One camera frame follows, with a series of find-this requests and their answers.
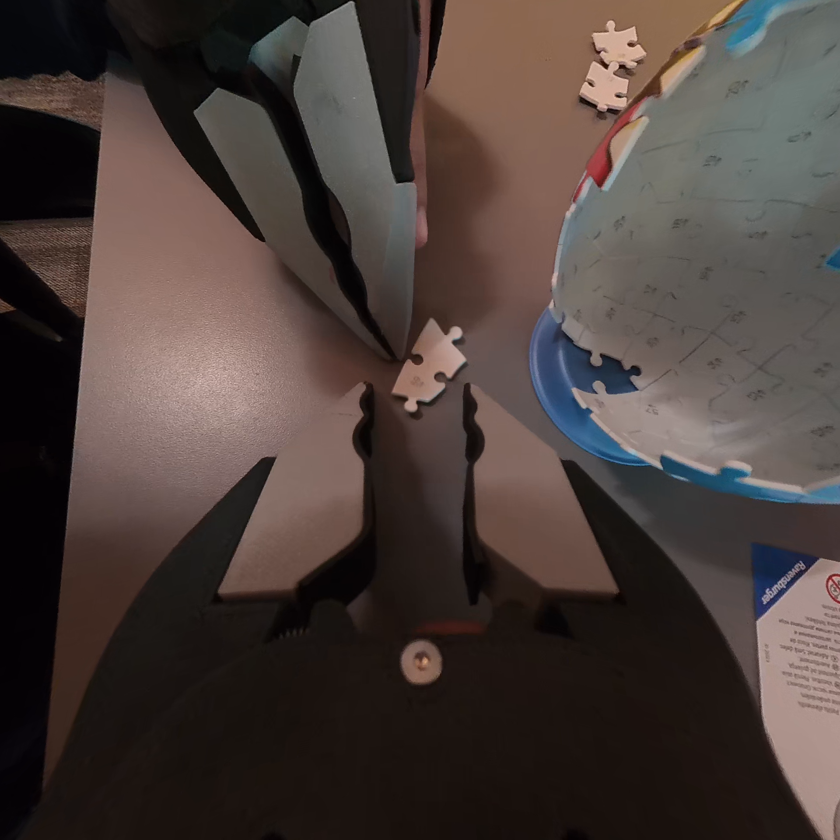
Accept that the person's left hand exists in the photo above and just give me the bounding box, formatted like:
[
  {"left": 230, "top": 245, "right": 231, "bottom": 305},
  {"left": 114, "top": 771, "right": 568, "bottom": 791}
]
[{"left": 412, "top": 0, "right": 447, "bottom": 249}]

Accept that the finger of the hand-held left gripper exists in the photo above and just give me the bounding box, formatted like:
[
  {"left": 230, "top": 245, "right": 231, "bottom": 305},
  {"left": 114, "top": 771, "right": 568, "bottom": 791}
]
[
  {"left": 293, "top": 2, "right": 419, "bottom": 361},
  {"left": 193, "top": 88, "right": 396, "bottom": 361}
]

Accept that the blue cartoon puzzle ball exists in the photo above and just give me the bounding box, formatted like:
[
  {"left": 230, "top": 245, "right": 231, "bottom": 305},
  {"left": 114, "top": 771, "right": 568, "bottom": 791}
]
[{"left": 550, "top": 0, "right": 840, "bottom": 506}]

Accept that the single white puzzle piece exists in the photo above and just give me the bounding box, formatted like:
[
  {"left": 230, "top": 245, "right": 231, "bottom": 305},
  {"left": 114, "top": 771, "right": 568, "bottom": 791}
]
[{"left": 392, "top": 319, "right": 468, "bottom": 413}]

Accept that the person's dark clothing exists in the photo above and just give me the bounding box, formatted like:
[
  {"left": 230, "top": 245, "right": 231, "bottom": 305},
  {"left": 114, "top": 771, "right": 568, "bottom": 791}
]
[{"left": 0, "top": 262, "right": 83, "bottom": 840}]

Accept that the white printed leaflet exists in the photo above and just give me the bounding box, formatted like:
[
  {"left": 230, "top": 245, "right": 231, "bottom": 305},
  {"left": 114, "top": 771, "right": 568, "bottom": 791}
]
[{"left": 751, "top": 543, "right": 840, "bottom": 840}]

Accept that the blue plastic ball stand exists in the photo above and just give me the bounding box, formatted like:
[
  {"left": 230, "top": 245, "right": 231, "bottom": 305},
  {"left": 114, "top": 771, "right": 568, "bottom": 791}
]
[{"left": 529, "top": 307, "right": 664, "bottom": 468}]

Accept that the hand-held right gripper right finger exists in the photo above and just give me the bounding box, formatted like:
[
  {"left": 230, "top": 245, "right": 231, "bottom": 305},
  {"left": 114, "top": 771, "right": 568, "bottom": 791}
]
[{"left": 461, "top": 384, "right": 621, "bottom": 605}]

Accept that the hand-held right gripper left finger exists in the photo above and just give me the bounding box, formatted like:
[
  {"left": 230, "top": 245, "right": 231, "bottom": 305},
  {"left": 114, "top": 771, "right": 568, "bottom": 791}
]
[{"left": 217, "top": 382, "right": 378, "bottom": 605}]

